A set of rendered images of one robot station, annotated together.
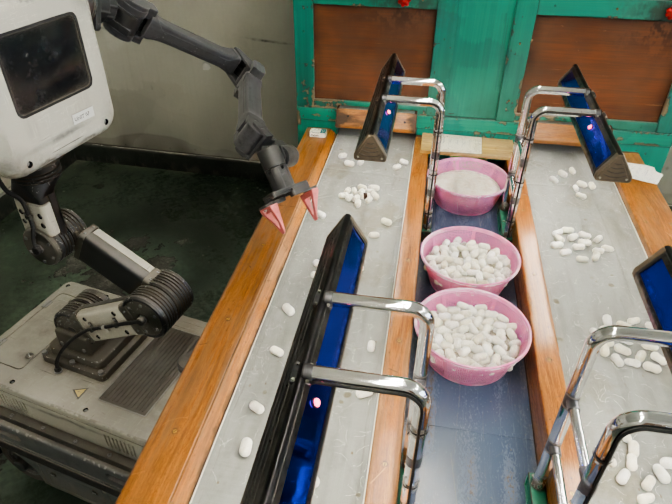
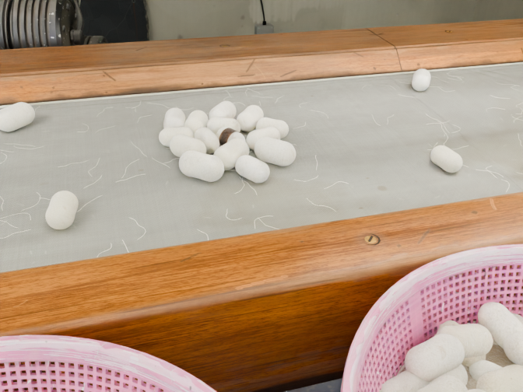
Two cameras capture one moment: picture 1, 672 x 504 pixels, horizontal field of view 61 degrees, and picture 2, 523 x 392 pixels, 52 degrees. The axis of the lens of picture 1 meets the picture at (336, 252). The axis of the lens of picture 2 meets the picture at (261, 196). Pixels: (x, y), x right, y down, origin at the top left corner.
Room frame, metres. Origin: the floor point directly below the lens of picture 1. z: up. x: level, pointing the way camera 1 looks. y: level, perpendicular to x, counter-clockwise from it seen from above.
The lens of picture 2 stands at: (1.02, -0.40, 0.97)
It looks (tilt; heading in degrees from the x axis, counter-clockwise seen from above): 33 degrees down; 63
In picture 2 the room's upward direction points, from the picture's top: 2 degrees clockwise
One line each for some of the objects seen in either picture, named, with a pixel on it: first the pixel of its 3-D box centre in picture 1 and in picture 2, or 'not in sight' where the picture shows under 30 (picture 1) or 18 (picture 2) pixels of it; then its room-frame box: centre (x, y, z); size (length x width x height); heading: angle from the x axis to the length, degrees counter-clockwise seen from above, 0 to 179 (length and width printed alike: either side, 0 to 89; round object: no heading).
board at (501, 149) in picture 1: (467, 146); not in sight; (1.88, -0.47, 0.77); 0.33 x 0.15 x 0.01; 80
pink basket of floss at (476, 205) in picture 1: (465, 187); not in sight; (1.66, -0.44, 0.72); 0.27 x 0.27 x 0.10
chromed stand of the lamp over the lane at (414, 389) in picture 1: (364, 431); not in sight; (0.57, -0.05, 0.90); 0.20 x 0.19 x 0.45; 170
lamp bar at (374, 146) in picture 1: (383, 99); not in sight; (1.54, -0.13, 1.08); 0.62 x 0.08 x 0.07; 170
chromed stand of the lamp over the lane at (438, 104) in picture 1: (406, 159); not in sight; (1.52, -0.21, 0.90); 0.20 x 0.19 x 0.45; 170
